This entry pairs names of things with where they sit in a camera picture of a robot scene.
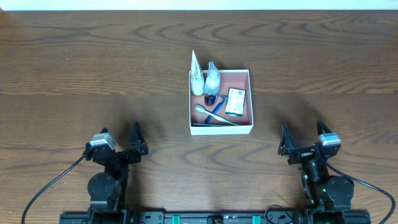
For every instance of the clear plastic bottle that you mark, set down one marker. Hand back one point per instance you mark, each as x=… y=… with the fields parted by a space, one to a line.
x=212 y=84

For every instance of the blue disposable razor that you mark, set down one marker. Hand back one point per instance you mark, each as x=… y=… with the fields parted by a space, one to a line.
x=216 y=109

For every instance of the green white toothpaste tube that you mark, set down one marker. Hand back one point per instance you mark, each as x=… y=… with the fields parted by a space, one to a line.
x=208 y=125

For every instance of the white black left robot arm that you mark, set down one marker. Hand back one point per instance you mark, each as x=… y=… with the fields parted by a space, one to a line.
x=107 y=189

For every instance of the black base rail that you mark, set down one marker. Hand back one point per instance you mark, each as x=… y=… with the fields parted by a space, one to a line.
x=271 y=216

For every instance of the green white toothbrush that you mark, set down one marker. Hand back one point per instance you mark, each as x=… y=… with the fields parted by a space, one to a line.
x=202 y=110

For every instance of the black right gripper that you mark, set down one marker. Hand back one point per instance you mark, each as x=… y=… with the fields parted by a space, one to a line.
x=305 y=154

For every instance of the white box pink interior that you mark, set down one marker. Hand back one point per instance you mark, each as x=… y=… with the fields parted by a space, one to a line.
x=238 y=79

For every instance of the white Pantene tube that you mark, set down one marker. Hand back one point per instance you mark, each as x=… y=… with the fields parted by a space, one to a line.
x=197 y=79

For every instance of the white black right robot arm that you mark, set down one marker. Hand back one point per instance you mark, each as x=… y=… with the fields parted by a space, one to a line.
x=330 y=195

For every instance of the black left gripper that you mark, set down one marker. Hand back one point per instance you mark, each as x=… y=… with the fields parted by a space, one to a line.
x=121 y=154

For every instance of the green Dettol soap box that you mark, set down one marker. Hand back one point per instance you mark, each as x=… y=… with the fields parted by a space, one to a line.
x=235 y=102

